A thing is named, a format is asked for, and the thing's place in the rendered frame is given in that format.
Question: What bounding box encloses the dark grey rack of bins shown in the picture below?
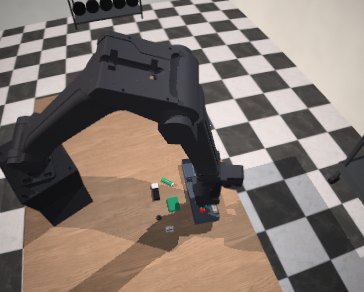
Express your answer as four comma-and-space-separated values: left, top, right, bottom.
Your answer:
181, 158, 220, 225

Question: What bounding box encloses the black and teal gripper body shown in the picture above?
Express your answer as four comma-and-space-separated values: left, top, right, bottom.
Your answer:
192, 176, 220, 208

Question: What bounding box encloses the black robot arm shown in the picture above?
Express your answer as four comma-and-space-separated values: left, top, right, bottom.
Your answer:
6, 30, 244, 199

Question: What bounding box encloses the green battery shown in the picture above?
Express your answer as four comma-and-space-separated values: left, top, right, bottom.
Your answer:
161, 178, 174, 186

